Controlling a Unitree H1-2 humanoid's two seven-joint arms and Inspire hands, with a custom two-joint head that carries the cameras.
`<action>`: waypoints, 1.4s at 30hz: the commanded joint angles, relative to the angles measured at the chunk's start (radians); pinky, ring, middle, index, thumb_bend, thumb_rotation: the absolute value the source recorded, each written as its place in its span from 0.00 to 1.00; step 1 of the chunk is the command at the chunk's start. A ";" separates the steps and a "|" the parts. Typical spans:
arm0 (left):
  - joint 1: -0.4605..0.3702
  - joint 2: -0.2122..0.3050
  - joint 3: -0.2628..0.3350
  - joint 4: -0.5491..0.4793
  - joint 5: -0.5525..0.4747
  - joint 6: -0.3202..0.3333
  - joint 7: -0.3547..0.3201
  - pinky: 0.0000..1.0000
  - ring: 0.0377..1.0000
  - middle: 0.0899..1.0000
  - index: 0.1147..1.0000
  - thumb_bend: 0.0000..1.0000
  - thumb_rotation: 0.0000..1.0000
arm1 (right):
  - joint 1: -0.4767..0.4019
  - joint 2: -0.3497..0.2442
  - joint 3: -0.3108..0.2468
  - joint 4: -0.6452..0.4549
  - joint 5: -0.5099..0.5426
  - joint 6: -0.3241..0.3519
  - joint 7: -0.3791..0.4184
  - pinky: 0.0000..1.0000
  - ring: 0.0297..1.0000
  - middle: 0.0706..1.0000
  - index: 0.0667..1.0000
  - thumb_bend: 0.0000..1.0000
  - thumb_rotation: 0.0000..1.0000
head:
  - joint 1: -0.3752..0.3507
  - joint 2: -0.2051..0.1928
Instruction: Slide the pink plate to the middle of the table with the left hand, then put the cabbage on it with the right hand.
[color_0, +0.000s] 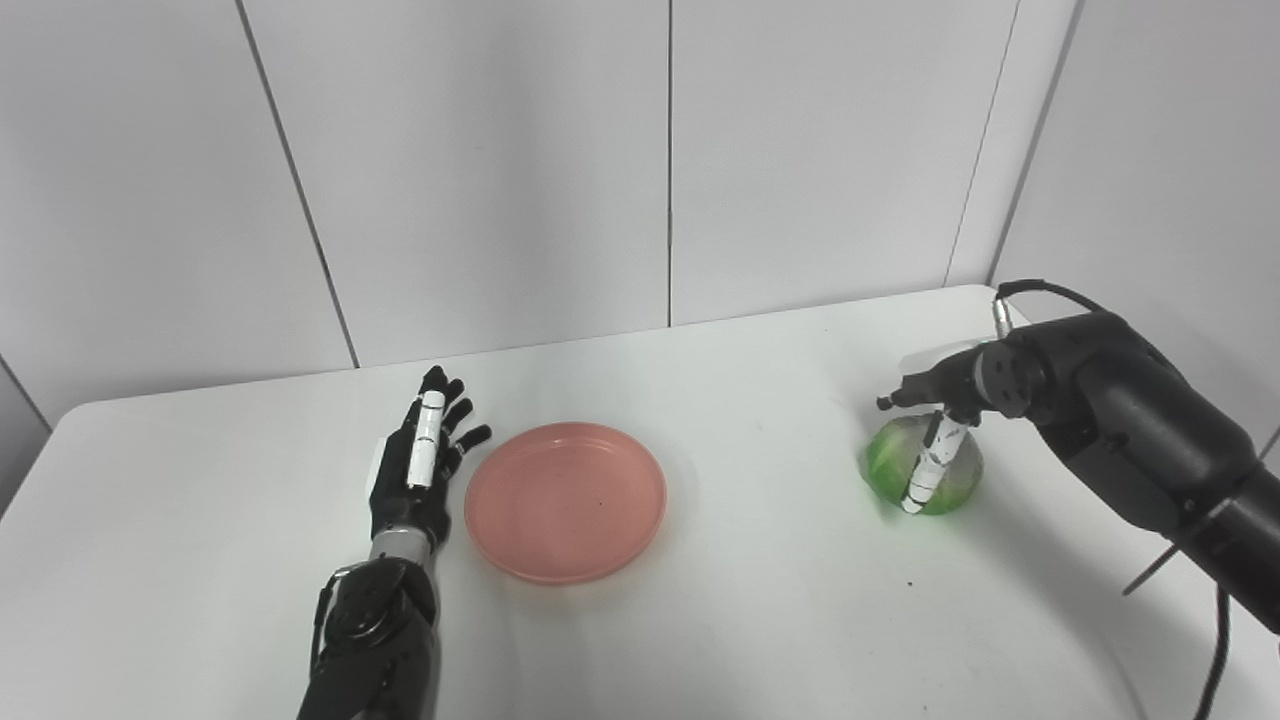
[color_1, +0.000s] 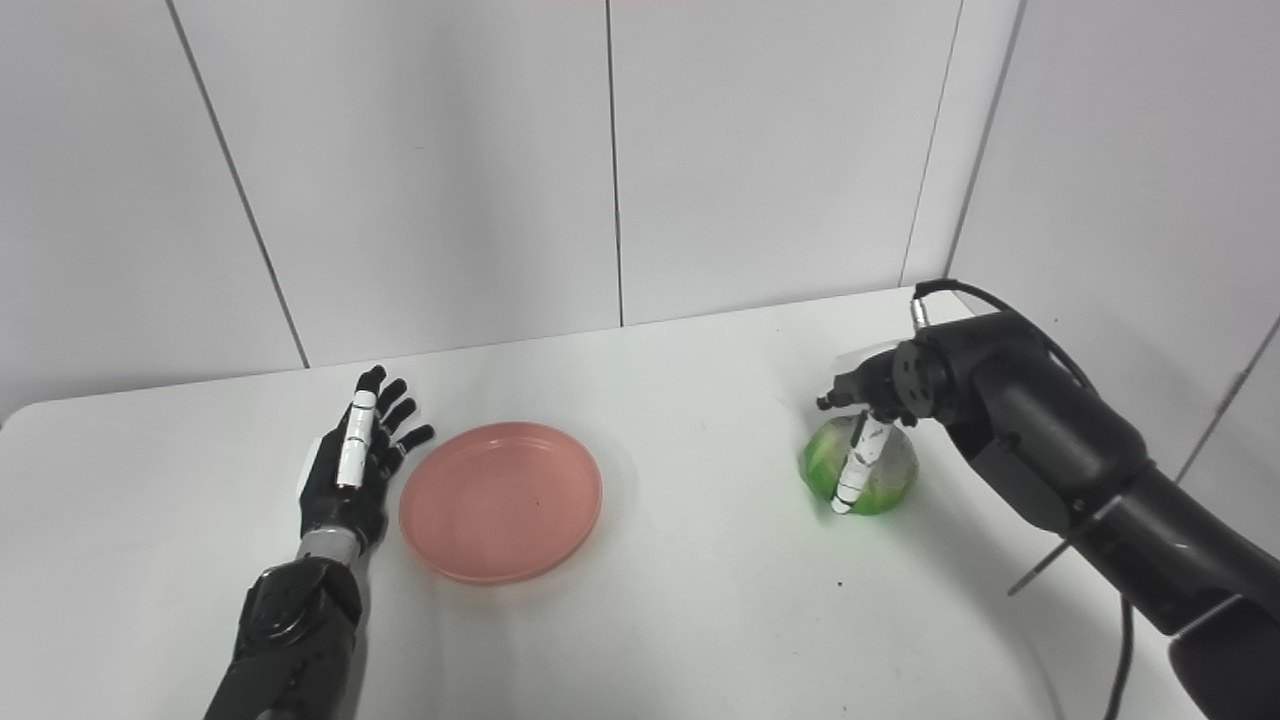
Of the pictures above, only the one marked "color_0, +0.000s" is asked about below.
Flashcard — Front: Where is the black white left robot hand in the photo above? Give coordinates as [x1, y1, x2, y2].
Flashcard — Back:
[367, 366, 493, 557]

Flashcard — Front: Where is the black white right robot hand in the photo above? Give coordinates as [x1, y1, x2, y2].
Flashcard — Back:
[877, 340, 988, 516]

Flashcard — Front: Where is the green white cabbage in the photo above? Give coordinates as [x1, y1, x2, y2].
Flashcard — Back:
[860, 414, 985, 517]

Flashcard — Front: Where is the pink round plate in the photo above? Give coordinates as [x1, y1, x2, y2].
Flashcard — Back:
[464, 422, 668, 586]

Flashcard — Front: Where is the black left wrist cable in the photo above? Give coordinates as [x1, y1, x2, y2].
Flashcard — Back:
[309, 564, 353, 683]

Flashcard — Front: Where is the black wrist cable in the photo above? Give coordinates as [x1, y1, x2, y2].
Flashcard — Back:
[991, 279, 1232, 720]
[309, 564, 353, 683]

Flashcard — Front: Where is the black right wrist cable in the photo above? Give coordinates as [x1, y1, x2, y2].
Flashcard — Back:
[991, 279, 1232, 720]

